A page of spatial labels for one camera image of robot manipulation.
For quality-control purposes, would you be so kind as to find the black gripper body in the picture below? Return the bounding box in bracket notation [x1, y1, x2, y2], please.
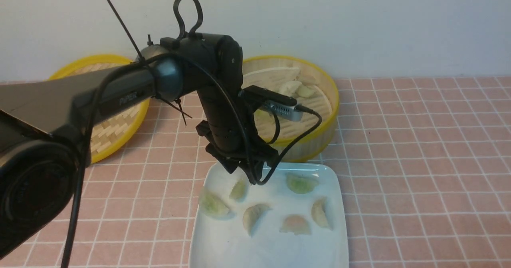
[196, 86, 279, 170]

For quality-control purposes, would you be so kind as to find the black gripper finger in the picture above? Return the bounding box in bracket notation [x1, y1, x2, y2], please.
[244, 162, 260, 185]
[218, 156, 240, 175]

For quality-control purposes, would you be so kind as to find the small green dumpling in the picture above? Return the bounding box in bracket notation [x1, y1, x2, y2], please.
[229, 179, 248, 202]

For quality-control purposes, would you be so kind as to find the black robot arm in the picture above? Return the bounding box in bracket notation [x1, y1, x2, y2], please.
[1, 33, 279, 258]

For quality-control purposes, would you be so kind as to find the green dumpling plate left edge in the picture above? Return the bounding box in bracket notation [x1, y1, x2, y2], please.
[198, 188, 231, 218]

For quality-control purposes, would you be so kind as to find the beige dumpling plate centre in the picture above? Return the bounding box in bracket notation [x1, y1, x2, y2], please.
[242, 204, 271, 237]

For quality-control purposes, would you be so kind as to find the beige dumpling plate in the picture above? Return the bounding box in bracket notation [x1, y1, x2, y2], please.
[311, 197, 333, 230]
[242, 204, 271, 237]

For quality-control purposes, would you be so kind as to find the green dumpling plate top right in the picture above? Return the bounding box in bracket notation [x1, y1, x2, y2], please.
[286, 173, 319, 195]

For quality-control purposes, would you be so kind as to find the white square plate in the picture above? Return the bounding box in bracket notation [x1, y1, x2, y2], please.
[188, 163, 350, 268]

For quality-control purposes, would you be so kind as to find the pinkish dumpling plate front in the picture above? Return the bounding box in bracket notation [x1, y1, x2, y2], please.
[279, 214, 311, 235]

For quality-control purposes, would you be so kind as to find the beige dumpling plate right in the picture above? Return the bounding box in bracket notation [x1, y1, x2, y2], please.
[311, 197, 333, 230]

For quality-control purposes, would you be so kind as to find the white dumpling in steamer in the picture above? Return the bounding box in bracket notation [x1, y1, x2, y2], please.
[277, 80, 302, 97]

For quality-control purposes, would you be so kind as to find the yellow rimmed bamboo steamer basket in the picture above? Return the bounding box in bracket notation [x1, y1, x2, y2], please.
[242, 55, 339, 162]

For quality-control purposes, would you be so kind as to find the pale green dumpling steamer right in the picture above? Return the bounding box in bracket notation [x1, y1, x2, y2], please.
[295, 85, 316, 98]

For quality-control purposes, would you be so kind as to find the beige dumpling steamer back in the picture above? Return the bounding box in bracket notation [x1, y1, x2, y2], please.
[295, 73, 318, 85]

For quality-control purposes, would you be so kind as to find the yellow rimmed bamboo steamer lid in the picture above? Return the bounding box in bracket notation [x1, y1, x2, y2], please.
[49, 54, 150, 163]

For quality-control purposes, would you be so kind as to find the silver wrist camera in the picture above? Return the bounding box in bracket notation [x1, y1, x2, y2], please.
[238, 85, 303, 122]

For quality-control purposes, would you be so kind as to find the black cable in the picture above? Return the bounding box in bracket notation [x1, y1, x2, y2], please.
[61, 54, 322, 268]

